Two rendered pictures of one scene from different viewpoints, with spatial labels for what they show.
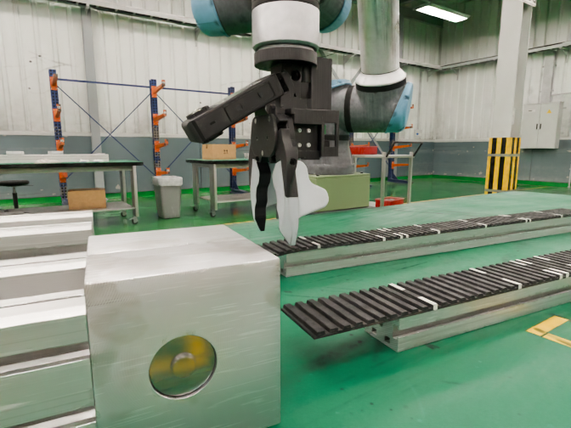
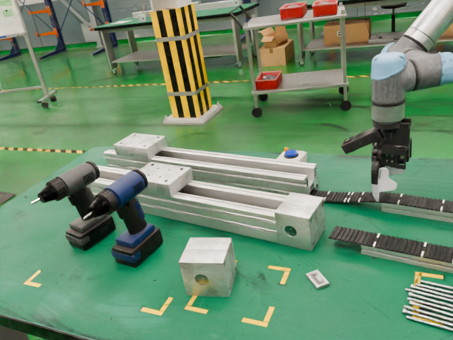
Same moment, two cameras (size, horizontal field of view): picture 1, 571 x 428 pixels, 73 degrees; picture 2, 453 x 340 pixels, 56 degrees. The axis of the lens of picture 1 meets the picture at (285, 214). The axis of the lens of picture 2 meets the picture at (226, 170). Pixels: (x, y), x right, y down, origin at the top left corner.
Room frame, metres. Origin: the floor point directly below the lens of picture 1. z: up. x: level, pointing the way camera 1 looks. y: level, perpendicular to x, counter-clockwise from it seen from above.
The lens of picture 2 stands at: (-0.35, -0.64, 1.44)
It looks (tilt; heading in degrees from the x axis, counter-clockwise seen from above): 26 degrees down; 62
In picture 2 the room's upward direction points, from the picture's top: 10 degrees counter-clockwise
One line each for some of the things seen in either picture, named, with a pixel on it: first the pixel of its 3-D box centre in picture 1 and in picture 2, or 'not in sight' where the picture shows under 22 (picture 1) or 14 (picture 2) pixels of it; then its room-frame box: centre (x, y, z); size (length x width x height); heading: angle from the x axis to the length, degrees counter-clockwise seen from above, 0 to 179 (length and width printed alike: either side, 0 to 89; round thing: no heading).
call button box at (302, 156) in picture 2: not in sight; (290, 164); (0.42, 0.35, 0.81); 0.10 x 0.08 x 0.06; 26
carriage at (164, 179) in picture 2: not in sight; (161, 182); (0.02, 0.47, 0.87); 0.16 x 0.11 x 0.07; 116
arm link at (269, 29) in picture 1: (284, 36); (387, 110); (0.46, 0.00, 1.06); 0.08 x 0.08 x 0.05
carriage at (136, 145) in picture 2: not in sight; (141, 148); (0.08, 0.77, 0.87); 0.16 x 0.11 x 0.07; 116
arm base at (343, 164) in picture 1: (326, 154); not in sight; (1.03, -0.11, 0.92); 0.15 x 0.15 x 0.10
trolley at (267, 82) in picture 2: not in sight; (292, 55); (2.34, 2.60, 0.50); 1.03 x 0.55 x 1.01; 136
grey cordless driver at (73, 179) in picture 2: not in sight; (73, 210); (-0.24, 0.47, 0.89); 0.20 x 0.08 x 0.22; 21
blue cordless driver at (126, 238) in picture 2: not in sight; (122, 224); (-0.16, 0.30, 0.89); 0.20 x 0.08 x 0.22; 27
